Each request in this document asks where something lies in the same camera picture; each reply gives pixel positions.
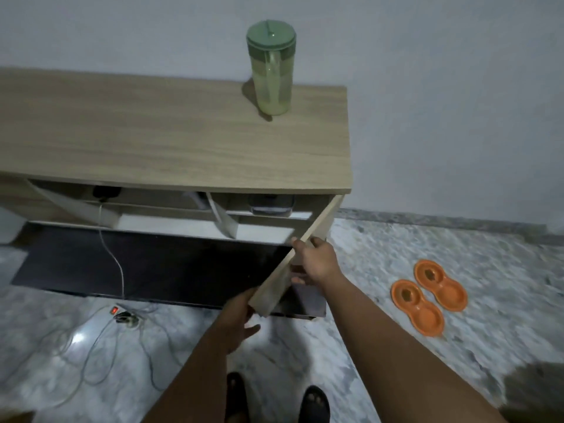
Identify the black sandal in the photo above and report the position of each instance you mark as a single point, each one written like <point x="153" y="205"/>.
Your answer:
<point x="314" y="405"/>
<point x="236" y="396"/>

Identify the green plastic water jug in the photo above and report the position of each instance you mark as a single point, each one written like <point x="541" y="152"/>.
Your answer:
<point x="271" y="70"/>

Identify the black flap cabinet door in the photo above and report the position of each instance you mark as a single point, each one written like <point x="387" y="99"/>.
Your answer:
<point x="176" y="268"/>

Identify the orange double pet bowl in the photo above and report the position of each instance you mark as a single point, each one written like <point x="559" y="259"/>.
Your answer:
<point x="418" y="307"/>
<point x="440" y="285"/>

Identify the person's right thumb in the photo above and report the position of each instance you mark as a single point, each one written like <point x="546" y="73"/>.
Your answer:
<point x="298" y="281"/>

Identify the person's left thumb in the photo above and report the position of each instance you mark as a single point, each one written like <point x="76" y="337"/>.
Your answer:
<point x="252" y="332"/>

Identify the person's left hand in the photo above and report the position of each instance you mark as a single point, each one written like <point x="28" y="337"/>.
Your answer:
<point x="235" y="321"/>

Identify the light wooden cabinet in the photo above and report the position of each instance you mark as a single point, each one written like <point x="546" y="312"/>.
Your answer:
<point x="176" y="132"/>

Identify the clear container with dark lid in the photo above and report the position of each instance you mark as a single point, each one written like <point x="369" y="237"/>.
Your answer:
<point x="271" y="204"/>

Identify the person's right forearm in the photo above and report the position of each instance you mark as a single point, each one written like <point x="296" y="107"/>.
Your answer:
<point x="396" y="361"/>

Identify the power strip with red switch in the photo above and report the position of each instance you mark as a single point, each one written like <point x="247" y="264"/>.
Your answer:
<point x="125" y="317"/>

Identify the black charger adapter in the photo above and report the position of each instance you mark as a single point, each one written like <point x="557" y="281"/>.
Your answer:
<point x="105" y="192"/>

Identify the light wooden cabinet door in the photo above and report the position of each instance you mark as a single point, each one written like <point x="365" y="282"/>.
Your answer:
<point x="304" y="253"/>

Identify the person's left forearm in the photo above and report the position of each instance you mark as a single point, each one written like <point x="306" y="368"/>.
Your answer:
<point x="189" y="383"/>

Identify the person's right hand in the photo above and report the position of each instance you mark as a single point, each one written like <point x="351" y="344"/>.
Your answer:
<point x="319" y="264"/>

